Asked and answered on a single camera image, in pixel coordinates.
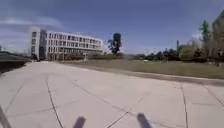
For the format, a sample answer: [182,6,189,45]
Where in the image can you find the wide dark stone steps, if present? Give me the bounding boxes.
[0,51,34,75]

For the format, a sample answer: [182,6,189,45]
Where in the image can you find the dark tree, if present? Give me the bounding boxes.
[107,32,124,56]

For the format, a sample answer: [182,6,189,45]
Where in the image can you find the white building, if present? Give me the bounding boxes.
[29,27,105,62]

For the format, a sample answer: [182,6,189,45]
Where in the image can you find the tall green tree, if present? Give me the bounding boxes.
[198,19,213,61]

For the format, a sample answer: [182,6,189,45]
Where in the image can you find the grass lawn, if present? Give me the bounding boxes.
[59,58,224,80]

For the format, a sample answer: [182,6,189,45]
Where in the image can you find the robot's own part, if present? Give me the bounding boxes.
[136,112,153,128]
[72,115,87,128]

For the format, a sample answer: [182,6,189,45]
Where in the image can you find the row of trees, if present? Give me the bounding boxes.
[123,48,201,63]

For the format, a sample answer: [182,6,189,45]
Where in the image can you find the pale stone slab pavement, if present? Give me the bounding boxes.
[0,60,224,128]

